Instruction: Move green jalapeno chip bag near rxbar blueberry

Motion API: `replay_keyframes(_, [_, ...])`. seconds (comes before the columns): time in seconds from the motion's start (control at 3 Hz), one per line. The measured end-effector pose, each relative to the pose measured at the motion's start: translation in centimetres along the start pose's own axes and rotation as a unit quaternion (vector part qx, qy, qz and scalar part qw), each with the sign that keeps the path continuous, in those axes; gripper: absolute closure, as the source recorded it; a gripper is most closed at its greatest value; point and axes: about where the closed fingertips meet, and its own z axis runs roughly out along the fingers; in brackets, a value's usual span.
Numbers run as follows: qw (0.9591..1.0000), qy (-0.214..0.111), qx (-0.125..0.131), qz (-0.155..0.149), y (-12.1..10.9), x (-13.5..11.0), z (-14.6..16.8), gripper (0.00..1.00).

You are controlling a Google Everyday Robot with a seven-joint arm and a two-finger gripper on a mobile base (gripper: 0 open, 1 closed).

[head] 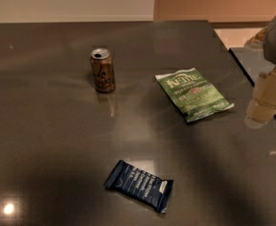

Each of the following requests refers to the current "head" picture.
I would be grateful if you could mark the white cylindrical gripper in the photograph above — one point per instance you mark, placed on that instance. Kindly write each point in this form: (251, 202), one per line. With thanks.
(262, 107)

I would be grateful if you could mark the dark blue rxbar wrapper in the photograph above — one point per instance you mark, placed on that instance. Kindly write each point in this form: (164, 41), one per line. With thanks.
(140, 185)

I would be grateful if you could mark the green jalapeno chip bag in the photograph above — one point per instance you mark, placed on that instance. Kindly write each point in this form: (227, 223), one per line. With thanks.
(193, 94)

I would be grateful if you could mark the brown la croix can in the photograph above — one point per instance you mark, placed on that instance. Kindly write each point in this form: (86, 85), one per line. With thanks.
(101, 61)

